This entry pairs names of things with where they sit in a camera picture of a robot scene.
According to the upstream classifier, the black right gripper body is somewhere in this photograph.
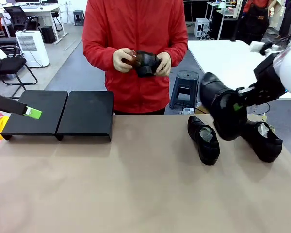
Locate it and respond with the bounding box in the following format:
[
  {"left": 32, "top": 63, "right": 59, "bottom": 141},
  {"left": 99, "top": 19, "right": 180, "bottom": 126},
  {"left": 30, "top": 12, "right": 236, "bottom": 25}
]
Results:
[{"left": 251, "top": 72, "right": 288, "bottom": 106}]

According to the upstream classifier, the black leather shoe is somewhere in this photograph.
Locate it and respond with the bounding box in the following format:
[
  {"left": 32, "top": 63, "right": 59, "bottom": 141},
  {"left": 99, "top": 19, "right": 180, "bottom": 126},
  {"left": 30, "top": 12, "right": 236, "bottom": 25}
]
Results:
[
  {"left": 241, "top": 120, "right": 284, "bottom": 163},
  {"left": 199, "top": 72, "right": 248, "bottom": 141},
  {"left": 187, "top": 115, "right": 221, "bottom": 166},
  {"left": 135, "top": 50, "right": 161, "bottom": 78}
]

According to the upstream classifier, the brown wooden shoe brush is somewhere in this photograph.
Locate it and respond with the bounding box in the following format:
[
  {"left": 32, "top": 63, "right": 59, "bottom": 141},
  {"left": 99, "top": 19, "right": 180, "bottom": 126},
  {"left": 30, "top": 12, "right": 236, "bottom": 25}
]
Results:
[{"left": 122, "top": 50, "right": 138, "bottom": 67}]

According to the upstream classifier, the person's right forearm red sleeve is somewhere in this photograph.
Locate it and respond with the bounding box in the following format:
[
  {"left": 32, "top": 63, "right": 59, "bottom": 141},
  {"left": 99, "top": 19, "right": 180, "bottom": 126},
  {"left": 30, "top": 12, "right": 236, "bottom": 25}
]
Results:
[{"left": 83, "top": 46, "right": 116, "bottom": 72}]

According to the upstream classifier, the person's left forearm red sleeve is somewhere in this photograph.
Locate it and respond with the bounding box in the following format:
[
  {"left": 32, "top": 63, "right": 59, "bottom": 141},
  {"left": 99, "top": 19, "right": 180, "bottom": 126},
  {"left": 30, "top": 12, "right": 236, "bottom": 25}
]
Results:
[{"left": 168, "top": 36, "right": 189, "bottom": 67}]

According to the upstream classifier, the black metal shoe stand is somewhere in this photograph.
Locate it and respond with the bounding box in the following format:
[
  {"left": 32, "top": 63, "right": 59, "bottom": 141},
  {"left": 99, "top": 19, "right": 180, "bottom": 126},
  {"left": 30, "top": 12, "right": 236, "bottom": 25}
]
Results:
[
  {"left": 55, "top": 91, "right": 115, "bottom": 143},
  {"left": 0, "top": 90, "right": 69, "bottom": 141}
]

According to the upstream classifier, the person's left hand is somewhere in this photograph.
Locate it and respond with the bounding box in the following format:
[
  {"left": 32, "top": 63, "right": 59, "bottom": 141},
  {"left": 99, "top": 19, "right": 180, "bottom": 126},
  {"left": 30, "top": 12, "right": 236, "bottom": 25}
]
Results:
[{"left": 155, "top": 52, "right": 172, "bottom": 77}]

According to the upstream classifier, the person's right hand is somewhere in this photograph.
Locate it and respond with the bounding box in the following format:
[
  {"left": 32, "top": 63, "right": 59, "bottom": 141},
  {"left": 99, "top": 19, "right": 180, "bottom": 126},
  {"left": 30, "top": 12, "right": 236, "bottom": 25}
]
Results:
[{"left": 113, "top": 48, "right": 136, "bottom": 73}]

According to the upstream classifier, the brown cardboard box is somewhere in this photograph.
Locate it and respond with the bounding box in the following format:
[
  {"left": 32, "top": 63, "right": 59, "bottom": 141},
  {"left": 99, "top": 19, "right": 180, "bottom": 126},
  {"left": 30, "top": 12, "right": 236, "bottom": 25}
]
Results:
[{"left": 195, "top": 104, "right": 214, "bottom": 115}]

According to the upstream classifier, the large white table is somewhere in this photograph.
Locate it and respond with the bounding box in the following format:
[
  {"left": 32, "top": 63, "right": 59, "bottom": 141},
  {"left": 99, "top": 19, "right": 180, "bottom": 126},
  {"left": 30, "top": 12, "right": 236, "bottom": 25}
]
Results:
[{"left": 188, "top": 40, "right": 291, "bottom": 101}]

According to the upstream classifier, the black sled-base chair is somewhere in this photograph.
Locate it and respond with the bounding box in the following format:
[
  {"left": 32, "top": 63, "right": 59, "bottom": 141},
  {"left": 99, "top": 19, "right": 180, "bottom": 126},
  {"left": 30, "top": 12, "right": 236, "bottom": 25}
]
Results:
[{"left": 0, "top": 36, "right": 38, "bottom": 99}]

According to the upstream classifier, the dark blue plastic stool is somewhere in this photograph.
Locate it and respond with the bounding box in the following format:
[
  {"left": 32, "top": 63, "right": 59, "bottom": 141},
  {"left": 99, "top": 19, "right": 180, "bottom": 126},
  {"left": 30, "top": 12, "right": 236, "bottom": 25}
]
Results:
[{"left": 169, "top": 70, "right": 200, "bottom": 110}]

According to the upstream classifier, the white air purifier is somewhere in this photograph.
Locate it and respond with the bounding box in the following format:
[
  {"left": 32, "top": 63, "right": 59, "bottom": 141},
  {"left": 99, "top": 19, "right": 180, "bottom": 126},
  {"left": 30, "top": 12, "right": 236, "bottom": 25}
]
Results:
[{"left": 15, "top": 30, "right": 50, "bottom": 68}]

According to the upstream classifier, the background person black apron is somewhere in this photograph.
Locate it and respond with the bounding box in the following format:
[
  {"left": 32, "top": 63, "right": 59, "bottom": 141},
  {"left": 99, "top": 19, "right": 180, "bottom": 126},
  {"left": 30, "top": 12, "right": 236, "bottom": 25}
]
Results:
[{"left": 240, "top": 0, "right": 270, "bottom": 44}]

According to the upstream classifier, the white computer case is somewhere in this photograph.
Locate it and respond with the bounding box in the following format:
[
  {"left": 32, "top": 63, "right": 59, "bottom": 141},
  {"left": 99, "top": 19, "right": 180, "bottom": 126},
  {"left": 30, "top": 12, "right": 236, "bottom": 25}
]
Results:
[{"left": 194, "top": 18, "right": 210, "bottom": 38}]

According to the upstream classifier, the black computer tower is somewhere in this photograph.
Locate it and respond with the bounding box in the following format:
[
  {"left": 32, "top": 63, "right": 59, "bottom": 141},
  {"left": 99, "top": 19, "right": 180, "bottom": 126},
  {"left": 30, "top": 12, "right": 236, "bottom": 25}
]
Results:
[{"left": 41, "top": 25, "right": 56, "bottom": 44}]

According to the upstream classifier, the small white background table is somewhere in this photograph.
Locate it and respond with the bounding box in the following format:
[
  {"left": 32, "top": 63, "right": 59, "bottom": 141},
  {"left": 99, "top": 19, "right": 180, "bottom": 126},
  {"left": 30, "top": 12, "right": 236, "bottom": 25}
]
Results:
[{"left": 206, "top": 1, "right": 236, "bottom": 41}]

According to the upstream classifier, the black office swivel chair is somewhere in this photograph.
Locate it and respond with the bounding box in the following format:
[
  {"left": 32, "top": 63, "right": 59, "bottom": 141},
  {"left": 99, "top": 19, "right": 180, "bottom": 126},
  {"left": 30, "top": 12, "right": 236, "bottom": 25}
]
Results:
[{"left": 3, "top": 6, "right": 41, "bottom": 37}]

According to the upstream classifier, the white office desk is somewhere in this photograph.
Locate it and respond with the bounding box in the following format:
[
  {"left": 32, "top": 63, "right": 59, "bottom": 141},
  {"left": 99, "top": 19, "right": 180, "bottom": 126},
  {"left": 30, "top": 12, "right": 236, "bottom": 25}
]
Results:
[{"left": 0, "top": 2, "right": 68, "bottom": 46}]

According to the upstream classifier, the small grey plastic stool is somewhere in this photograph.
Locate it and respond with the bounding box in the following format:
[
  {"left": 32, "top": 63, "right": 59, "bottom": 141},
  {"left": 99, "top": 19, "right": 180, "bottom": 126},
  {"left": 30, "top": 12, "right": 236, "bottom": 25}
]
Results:
[{"left": 73, "top": 9, "right": 85, "bottom": 26}]

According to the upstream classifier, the person's red jacket torso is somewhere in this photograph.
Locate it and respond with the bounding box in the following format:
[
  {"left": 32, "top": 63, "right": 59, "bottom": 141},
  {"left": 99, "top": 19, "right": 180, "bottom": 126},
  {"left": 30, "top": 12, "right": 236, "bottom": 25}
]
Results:
[{"left": 82, "top": 0, "right": 189, "bottom": 115}]

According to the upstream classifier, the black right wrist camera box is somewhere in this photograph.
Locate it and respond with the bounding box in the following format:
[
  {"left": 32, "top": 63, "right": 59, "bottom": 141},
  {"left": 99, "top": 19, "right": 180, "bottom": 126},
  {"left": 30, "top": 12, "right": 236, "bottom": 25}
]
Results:
[{"left": 253, "top": 53, "right": 285, "bottom": 84}]

